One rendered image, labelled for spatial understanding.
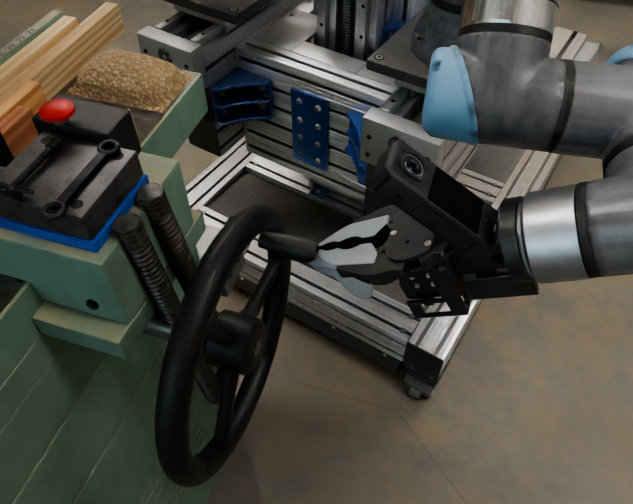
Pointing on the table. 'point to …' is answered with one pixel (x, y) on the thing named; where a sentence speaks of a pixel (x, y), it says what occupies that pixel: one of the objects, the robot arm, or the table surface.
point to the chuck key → (29, 169)
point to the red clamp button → (56, 110)
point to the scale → (6, 48)
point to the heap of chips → (130, 80)
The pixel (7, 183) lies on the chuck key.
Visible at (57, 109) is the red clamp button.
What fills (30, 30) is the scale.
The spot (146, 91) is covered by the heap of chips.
